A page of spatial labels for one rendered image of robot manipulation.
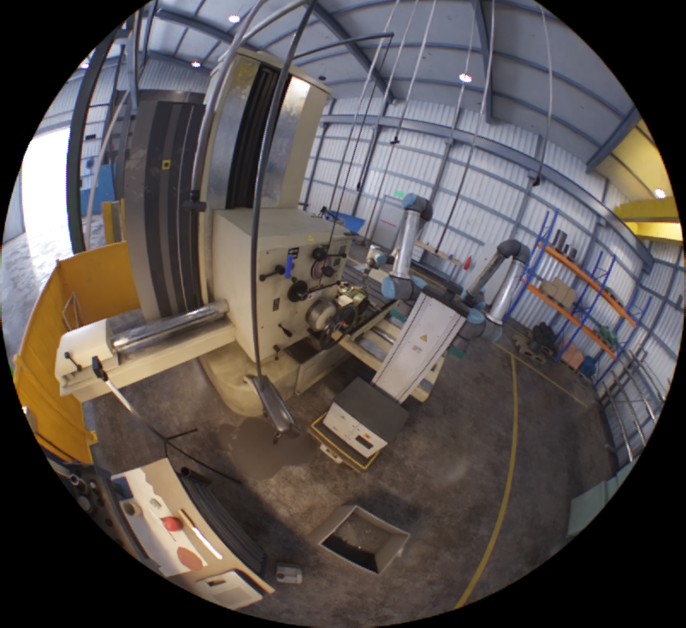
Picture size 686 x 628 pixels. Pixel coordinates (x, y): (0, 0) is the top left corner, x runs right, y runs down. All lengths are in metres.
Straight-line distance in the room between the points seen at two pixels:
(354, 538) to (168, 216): 2.60
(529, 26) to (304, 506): 8.75
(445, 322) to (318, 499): 1.91
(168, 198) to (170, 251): 0.35
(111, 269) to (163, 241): 2.09
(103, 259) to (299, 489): 3.53
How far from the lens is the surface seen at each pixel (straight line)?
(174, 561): 1.48
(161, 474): 1.43
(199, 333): 1.46
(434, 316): 1.39
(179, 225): 1.48
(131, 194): 1.42
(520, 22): 6.87
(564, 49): 7.10
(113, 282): 3.58
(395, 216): 9.01
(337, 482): 2.31
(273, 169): 1.67
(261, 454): 2.29
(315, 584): 2.43
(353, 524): 2.03
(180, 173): 1.43
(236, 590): 1.36
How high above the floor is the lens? 2.23
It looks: 27 degrees down
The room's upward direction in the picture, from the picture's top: 17 degrees clockwise
